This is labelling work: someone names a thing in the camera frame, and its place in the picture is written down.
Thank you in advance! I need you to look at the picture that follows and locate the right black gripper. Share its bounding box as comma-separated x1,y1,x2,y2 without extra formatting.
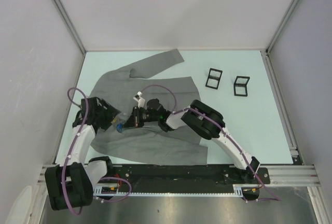
122,106,160,129

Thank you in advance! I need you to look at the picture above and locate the blue round brooch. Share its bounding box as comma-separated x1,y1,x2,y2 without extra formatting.
116,123,124,133

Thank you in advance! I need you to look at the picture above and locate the grey button-up shirt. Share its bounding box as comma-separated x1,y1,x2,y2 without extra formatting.
90,49,208,165

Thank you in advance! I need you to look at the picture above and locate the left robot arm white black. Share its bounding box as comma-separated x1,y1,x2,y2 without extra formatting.
45,97,120,211

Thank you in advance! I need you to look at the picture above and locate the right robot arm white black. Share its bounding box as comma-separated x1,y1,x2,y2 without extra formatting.
122,99,260,183

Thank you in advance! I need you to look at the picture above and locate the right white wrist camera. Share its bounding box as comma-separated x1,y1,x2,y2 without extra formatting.
133,91,145,108

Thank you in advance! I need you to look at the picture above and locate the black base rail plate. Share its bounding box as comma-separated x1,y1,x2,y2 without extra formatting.
108,163,270,193

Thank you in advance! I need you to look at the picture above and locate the white slotted cable duct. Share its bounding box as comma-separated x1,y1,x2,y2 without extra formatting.
93,186,243,202

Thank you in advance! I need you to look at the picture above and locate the black frame stand left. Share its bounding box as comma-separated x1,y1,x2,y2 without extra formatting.
205,68,223,90

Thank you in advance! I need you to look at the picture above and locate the black frame stand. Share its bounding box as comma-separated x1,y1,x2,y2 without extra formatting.
205,68,223,90
233,76,250,97

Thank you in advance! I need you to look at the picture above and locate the black frame stand right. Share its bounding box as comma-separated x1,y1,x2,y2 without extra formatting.
233,76,250,97

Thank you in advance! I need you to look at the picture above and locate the aluminium frame post left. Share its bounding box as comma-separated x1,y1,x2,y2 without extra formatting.
51,0,87,55

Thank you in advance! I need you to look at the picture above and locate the aluminium frame post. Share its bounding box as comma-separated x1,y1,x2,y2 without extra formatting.
265,0,301,55
51,0,87,55

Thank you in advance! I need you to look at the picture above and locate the aluminium frame post right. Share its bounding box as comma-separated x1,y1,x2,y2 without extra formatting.
265,0,301,55

